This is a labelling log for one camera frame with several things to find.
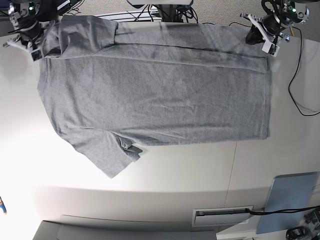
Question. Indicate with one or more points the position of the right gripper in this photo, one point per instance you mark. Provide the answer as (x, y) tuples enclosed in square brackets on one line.
[(29, 40)]

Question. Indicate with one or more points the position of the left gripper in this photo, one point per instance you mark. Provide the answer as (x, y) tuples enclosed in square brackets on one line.
[(268, 28)]

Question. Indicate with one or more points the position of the grey T-shirt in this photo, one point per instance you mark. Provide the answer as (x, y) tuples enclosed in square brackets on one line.
[(109, 90)]

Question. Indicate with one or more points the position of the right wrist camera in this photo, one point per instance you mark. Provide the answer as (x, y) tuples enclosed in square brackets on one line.
[(36, 55)]

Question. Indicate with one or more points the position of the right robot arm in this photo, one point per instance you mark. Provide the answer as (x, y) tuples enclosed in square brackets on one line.
[(30, 18)]

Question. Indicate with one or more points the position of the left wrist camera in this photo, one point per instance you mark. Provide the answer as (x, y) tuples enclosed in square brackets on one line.
[(270, 48)]

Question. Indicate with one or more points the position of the grey-blue flat panel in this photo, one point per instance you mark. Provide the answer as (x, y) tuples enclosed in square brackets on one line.
[(290, 191)]

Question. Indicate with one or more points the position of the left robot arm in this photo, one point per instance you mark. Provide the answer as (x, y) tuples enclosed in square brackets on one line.
[(280, 15)]

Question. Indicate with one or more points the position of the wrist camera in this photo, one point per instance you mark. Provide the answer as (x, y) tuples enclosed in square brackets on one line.
[(36, 55), (270, 48)]

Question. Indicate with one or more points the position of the black device bottom right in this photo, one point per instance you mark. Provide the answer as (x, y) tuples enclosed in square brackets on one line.
[(298, 233)]

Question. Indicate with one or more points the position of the blue orange tool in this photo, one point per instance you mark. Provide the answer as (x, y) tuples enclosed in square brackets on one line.
[(2, 206)]

